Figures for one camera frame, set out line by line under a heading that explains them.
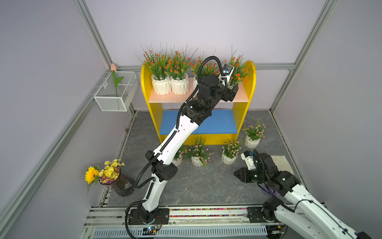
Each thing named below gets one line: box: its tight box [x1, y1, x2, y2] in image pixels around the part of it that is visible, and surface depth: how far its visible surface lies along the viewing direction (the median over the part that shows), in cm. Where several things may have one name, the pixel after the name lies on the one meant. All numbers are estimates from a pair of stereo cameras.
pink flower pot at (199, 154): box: [185, 134, 214, 168], surface depth 87 cm
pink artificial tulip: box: [110, 63, 124, 98], surface depth 91 cm
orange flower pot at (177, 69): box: [164, 44, 199, 96], surface depth 68 cm
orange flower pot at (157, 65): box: [134, 42, 172, 96], surface depth 69 cm
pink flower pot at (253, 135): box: [242, 118, 267, 149], surface depth 93 cm
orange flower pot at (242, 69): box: [222, 43, 256, 89], surface depth 60 cm
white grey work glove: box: [270, 155, 294, 175], surface depth 94 cm
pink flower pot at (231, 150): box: [220, 138, 242, 166], surface depth 85 cm
